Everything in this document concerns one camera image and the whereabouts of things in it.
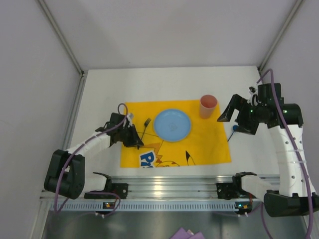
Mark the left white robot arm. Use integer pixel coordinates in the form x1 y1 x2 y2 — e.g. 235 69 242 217
44 113 143 199

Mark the purple cloth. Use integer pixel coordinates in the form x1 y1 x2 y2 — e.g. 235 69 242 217
170 228 205 239

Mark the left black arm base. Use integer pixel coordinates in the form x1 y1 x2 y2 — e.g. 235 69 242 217
84 183 129 199

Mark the red plastic cup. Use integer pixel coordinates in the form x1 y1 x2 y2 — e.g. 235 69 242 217
199 95 218 119

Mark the blue plastic plate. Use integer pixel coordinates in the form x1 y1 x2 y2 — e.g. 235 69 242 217
154 109 192 142

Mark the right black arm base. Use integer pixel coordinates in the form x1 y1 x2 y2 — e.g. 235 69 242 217
216 183 239 200

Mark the aluminium mounting rail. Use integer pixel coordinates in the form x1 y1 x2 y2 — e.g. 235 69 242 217
39 175 282 200

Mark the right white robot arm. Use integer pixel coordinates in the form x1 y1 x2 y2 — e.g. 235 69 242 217
218 83 319 217

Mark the yellow cartoon placemat cloth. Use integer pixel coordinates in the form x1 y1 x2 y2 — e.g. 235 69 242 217
121 100 231 168

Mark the slotted grey cable duct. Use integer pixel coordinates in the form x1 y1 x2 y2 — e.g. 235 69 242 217
62 200 252 213

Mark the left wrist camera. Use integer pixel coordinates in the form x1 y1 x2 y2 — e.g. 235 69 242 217
127 113 134 126

